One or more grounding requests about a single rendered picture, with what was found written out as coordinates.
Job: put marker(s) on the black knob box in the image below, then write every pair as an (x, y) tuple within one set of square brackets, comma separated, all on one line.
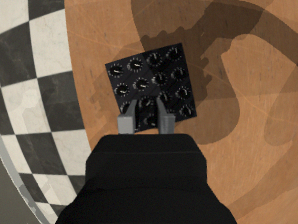
[(140, 84)]

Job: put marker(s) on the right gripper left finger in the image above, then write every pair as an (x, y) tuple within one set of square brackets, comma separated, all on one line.
[(125, 123)]

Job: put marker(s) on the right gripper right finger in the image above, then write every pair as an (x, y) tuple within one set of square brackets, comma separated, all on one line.
[(164, 121)]

